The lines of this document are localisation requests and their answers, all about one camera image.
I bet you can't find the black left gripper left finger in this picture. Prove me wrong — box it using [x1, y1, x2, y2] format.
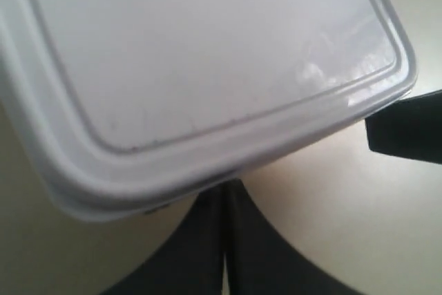
[104, 188, 224, 295]

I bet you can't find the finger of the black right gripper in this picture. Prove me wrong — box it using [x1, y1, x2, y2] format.
[365, 91, 441, 164]

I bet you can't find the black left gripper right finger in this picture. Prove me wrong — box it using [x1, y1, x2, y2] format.
[223, 180, 358, 294]

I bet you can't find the white lidded plastic container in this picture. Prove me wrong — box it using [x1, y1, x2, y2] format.
[1, 0, 416, 222]

